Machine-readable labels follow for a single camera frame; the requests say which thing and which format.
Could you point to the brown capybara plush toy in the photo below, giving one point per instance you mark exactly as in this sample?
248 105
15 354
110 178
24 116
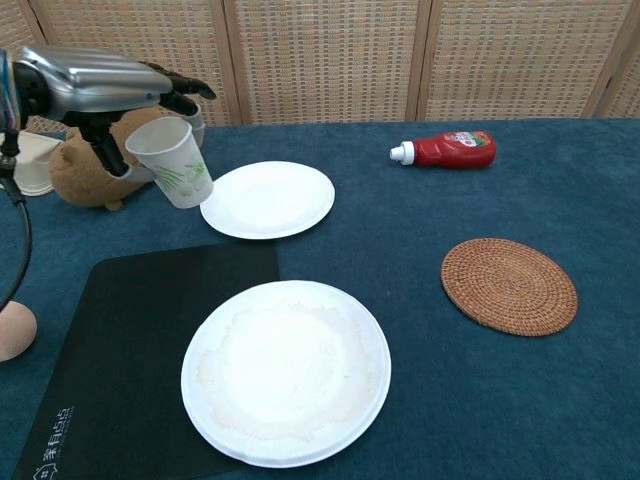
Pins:
80 175

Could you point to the woven bamboo folding screen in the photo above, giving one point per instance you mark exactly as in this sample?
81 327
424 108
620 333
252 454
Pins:
325 60

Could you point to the small white paper cup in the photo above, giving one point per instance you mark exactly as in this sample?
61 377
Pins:
175 170

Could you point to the large white paper plate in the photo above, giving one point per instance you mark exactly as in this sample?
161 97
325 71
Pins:
285 375

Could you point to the beige clamshell takeout box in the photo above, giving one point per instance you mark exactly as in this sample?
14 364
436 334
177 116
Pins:
30 165

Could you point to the small white paper plate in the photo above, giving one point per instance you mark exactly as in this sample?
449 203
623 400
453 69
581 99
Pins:
270 200

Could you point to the brown round woven coaster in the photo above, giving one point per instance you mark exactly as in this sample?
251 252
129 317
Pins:
509 286

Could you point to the red ketchup squeeze bottle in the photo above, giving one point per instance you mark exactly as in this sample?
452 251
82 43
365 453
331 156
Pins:
455 150

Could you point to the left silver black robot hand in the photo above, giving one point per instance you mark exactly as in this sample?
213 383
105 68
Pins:
95 82

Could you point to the dark blue table cloth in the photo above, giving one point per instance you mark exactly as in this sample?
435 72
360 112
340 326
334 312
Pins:
500 400

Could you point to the black mouse pad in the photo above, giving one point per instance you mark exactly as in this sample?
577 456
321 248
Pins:
130 325

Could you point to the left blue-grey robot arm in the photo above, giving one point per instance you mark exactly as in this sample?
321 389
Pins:
6 90

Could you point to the pale pink egg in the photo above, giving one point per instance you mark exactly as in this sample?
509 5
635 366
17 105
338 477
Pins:
15 332

